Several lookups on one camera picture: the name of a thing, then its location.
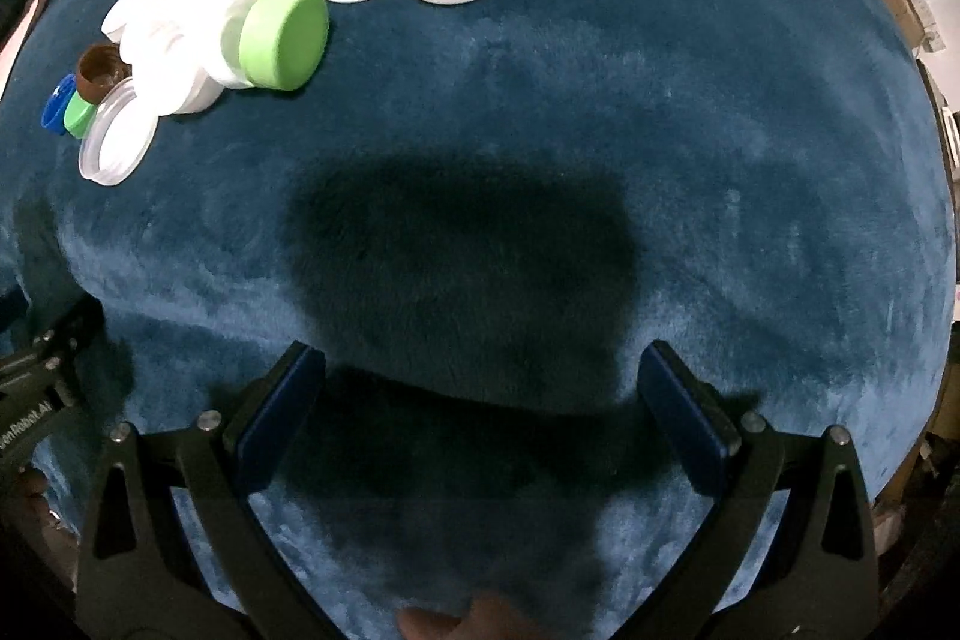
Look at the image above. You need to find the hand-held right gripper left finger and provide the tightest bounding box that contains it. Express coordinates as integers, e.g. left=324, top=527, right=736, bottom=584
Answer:
left=75, top=341, right=329, bottom=640

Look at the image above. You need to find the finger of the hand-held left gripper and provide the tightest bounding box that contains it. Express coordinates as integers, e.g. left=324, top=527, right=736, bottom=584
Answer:
left=0, top=297, right=104, bottom=402

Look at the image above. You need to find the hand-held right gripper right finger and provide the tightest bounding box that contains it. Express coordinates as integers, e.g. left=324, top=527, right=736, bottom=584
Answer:
left=636, top=340, right=880, bottom=640

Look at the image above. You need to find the person's left hand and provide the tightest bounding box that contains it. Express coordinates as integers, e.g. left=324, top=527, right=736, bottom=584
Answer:
left=11, top=467, right=77, bottom=552

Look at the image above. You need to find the clear plastic lid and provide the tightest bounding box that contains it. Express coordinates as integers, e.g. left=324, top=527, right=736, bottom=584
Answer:
left=79, top=77, right=161, bottom=187

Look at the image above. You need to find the blue bottle cap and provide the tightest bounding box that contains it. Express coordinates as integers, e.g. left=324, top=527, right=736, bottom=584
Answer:
left=39, top=74, right=78, bottom=137

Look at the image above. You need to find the dark brown bottle cap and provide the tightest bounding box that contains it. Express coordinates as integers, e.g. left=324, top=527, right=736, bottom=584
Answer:
left=77, top=44, right=130, bottom=103

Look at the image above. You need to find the blue plush blanket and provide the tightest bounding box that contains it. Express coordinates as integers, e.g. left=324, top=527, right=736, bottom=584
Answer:
left=0, top=0, right=960, bottom=640

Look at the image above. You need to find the large green bottle cap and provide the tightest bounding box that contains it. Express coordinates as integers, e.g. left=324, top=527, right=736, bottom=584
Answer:
left=238, top=0, right=331, bottom=91

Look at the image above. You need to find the cardboard box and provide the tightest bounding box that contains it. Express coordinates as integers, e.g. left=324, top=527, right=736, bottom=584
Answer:
left=870, top=0, right=938, bottom=56

